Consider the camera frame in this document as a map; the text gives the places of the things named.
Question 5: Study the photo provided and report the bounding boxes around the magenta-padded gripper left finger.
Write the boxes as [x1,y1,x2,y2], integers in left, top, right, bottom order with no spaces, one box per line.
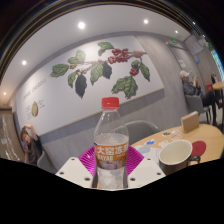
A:
[55,146,98,190]

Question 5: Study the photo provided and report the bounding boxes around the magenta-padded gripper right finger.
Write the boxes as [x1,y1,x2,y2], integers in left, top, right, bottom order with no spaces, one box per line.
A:
[126,145,167,189]

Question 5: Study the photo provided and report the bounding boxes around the clear red-capped drink bottle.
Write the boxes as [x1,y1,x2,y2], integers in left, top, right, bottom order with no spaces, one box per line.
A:
[93,96,130,191]

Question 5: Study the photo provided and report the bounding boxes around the white printed paper sheet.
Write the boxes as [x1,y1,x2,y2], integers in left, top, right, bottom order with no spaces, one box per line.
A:
[134,143,162,165]

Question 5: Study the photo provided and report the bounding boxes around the grey shell chair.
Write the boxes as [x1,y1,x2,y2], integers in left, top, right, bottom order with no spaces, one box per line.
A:
[184,94,213,125]
[36,150,58,175]
[112,119,161,146]

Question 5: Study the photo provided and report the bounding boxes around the person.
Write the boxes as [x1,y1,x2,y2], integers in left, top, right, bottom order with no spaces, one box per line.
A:
[19,123,44,167]
[179,69,218,118]

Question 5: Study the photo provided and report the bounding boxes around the flat round red coaster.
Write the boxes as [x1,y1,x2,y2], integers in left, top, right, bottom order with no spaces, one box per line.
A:
[190,140,207,158]

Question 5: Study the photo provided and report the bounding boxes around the tan cardboard box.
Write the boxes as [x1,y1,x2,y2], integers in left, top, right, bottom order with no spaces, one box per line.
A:
[180,111,200,135]

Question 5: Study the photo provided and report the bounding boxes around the round wooden café table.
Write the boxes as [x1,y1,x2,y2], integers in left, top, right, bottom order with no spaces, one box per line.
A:
[211,81,224,92]

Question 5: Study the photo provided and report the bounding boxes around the round ceiling lights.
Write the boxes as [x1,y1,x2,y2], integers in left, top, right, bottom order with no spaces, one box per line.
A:
[1,18,198,98]

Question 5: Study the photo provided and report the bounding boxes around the coffee plant wall mural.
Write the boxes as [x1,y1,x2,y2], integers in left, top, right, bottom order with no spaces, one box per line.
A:
[14,34,166,136]

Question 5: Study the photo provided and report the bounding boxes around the white wall notice board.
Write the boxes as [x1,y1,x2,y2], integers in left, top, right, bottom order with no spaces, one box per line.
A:
[184,34,205,56]

